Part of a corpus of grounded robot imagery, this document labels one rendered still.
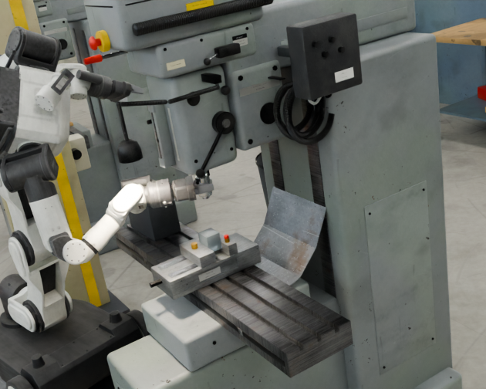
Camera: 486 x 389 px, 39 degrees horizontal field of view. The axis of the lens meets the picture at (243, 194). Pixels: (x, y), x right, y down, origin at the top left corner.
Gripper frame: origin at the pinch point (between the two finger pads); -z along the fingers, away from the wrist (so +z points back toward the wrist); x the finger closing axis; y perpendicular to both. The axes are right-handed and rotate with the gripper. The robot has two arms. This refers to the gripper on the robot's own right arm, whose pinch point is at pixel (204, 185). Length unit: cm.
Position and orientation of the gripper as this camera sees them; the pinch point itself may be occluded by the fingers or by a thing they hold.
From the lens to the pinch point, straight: 229.0
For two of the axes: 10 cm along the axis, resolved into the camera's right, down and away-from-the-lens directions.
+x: -1.3, -3.5, 9.3
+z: -9.8, 1.8, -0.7
